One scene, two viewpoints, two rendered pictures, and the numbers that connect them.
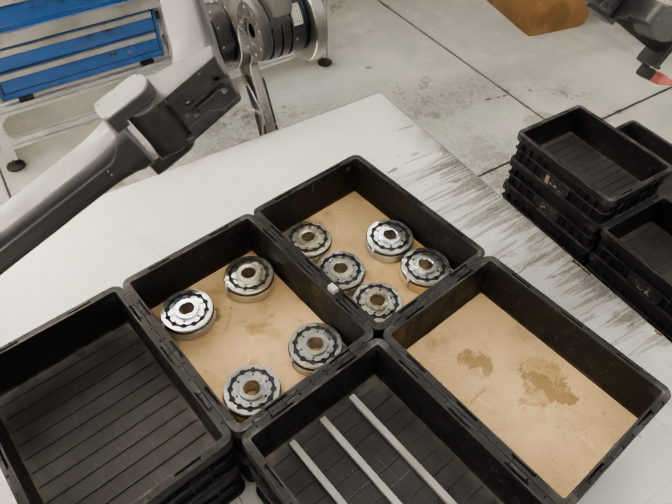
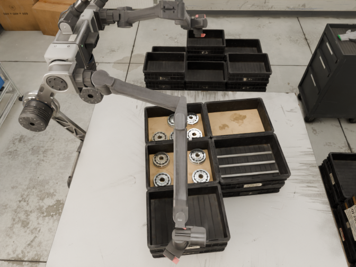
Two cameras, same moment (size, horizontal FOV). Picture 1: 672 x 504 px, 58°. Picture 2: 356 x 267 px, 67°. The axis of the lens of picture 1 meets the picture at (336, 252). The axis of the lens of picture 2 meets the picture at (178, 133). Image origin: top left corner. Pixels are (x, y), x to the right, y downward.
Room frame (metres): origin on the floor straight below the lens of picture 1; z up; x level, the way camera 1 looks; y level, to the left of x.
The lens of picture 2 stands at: (0.19, 0.80, 2.26)
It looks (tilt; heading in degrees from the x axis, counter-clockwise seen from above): 53 degrees down; 307
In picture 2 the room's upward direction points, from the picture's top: 2 degrees counter-clockwise
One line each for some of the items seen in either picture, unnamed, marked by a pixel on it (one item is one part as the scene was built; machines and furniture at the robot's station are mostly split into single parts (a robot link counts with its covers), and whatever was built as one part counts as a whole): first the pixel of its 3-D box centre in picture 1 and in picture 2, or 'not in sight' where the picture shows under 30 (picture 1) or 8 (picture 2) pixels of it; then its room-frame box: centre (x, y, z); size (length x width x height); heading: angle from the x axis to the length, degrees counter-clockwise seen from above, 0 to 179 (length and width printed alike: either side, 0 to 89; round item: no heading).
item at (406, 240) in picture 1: (389, 236); (175, 119); (0.89, -0.12, 0.86); 0.10 x 0.10 x 0.01
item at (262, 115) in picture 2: (513, 380); (236, 122); (0.54, -0.32, 0.87); 0.40 x 0.30 x 0.11; 40
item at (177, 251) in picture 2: not in sight; (179, 241); (0.37, 0.57, 1.15); 0.10 x 0.07 x 0.07; 90
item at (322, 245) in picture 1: (308, 238); (159, 138); (0.88, 0.06, 0.86); 0.10 x 0.10 x 0.01
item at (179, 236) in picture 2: not in sight; (181, 237); (0.36, 0.57, 1.21); 0.07 x 0.06 x 0.07; 31
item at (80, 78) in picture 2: not in sight; (84, 78); (1.07, 0.30, 1.45); 0.09 x 0.08 x 0.12; 123
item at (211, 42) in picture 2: not in sight; (204, 55); (1.40, -1.38, 0.37); 0.40 x 0.30 x 0.45; 33
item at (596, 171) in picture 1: (572, 199); (166, 79); (1.52, -0.83, 0.37); 0.40 x 0.30 x 0.45; 33
